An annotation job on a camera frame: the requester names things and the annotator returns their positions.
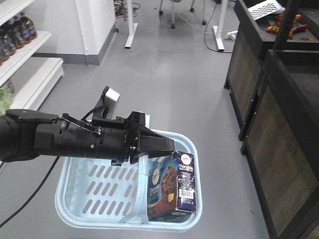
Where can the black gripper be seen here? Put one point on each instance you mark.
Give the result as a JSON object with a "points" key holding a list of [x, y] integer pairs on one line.
{"points": [[128, 139]]}

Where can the blue chocolate cookie box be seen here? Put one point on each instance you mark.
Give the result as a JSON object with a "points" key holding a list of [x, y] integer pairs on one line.
{"points": [[171, 187]]}

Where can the light blue plastic basket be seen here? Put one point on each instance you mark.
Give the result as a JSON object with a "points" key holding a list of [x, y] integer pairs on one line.
{"points": [[93, 194]]}

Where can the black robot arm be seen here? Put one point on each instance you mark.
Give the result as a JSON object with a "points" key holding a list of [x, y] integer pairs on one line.
{"points": [[27, 134]]}

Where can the white desk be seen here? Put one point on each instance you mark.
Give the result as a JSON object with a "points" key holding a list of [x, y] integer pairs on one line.
{"points": [[217, 30]]}

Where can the white supermarket shelf unit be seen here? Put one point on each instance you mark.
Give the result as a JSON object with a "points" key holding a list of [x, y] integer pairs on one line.
{"points": [[27, 80]]}

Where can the black wooden display stand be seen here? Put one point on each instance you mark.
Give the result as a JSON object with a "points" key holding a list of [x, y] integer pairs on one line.
{"points": [[250, 49]]}

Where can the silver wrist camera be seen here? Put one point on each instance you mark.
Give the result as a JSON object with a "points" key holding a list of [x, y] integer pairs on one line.
{"points": [[106, 105]]}

